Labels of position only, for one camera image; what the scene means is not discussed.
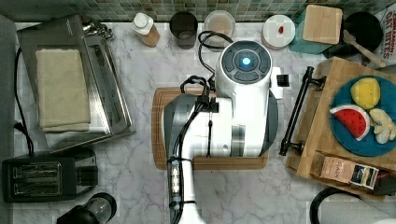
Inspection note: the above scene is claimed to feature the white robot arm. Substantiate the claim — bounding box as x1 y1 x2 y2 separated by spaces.
161 40 283 224

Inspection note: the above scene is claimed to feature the wooden drawer box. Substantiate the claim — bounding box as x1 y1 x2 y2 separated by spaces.
287 57 395 202

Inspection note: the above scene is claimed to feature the wooden cutting board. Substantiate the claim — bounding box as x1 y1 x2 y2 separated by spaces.
151 87 268 170

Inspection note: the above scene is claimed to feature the dark empty cup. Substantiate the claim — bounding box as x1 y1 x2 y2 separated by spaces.
170 11 198 49

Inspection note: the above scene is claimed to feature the spice bottle white cap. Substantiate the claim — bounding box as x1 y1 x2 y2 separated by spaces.
132 12 161 48

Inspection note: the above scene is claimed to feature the white lidded jar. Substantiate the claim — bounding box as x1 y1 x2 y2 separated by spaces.
262 15 295 49

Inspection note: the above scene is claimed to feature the beige folded towel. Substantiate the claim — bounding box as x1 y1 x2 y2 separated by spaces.
35 49 91 133

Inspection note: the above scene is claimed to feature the black coffee grinder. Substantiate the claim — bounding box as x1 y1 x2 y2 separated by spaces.
56 192 117 224

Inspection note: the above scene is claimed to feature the tea bag box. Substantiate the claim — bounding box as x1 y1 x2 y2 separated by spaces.
310 153 379 189

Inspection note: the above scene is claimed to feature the teal container bamboo lid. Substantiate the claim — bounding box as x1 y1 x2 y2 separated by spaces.
290 5 343 54

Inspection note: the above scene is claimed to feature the black toaster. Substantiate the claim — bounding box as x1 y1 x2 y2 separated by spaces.
2 148 98 203

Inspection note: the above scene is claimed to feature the watermelon slice toy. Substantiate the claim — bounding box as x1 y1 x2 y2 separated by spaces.
330 105 370 141

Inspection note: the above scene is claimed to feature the yellow pineapple toy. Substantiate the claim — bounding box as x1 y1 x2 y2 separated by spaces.
350 77 381 109

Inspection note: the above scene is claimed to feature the cream plush toy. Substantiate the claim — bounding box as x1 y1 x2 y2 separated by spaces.
369 108 396 145

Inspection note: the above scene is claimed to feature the black pot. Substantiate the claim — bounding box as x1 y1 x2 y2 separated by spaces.
323 11 384 59

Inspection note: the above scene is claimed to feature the cereal box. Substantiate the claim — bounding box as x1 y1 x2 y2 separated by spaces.
375 4 396 66

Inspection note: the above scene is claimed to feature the white kettle black handle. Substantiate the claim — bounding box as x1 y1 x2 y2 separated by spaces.
309 186 396 224

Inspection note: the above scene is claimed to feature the black power cable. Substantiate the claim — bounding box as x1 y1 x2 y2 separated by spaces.
13 46 35 157

